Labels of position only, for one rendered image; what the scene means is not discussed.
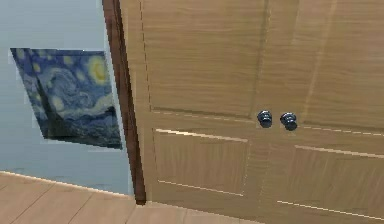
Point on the black round door knob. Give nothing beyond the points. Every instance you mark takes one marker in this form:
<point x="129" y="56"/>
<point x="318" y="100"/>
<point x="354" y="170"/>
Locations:
<point x="289" y="120"/>
<point x="265" y="118"/>

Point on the light wooden panelled door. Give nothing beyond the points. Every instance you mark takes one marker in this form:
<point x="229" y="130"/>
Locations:
<point x="206" y="83"/>

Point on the blue starry night painting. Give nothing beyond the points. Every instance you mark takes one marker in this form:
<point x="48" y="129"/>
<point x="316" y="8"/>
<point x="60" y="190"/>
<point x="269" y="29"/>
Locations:
<point x="71" y="100"/>

